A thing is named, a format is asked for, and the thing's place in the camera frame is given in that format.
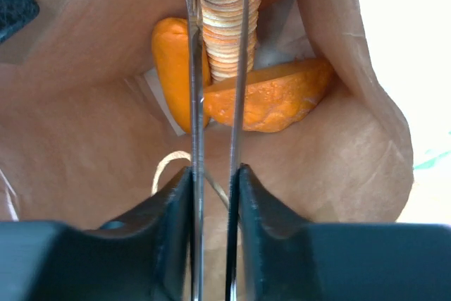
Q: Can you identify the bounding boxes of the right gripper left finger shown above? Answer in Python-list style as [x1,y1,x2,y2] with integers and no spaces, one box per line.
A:
[1,167,192,300]

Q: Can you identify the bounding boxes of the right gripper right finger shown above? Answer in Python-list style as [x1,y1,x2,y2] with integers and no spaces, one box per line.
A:
[237,165,450,300]

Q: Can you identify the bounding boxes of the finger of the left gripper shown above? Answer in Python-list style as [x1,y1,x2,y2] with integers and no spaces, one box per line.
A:
[0,0,39,44]

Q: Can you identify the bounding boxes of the metal kitchen tongs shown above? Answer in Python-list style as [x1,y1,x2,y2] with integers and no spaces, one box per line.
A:
[185,0,249,300]

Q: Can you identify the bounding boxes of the brown paper bag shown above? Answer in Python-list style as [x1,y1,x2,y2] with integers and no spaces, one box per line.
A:
[0,0,415,301]

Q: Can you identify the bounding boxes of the fake ridged spiral bread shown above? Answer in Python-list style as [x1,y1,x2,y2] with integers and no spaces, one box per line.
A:
[200,0,261,82]

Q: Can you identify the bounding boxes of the fake orange bread roll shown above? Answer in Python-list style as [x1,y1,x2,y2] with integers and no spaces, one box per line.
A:
[151,18,191,134]

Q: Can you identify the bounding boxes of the fake orange bread wedge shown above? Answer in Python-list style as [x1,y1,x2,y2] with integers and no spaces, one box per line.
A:
[203,57,335,133]

